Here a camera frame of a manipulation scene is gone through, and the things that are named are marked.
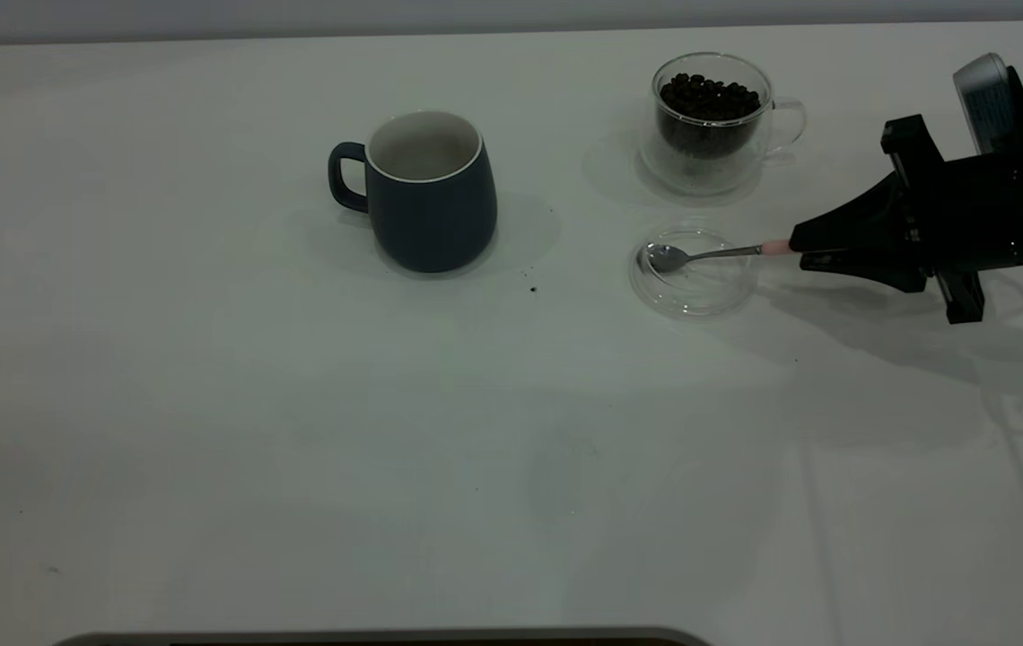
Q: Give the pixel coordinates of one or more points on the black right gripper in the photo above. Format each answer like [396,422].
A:
[996,215]

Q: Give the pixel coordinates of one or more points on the dark grey ceramic mug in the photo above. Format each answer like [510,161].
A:
[431,224]

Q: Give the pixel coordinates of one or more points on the clear glass cup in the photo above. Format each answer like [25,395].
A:
[700,178]

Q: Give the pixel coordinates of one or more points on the dark coffee beans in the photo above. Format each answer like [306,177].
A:
[709,103]

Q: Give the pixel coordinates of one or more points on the clear glass dish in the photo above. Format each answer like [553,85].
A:
[700,296]

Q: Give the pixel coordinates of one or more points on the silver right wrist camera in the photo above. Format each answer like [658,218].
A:
[983,99]

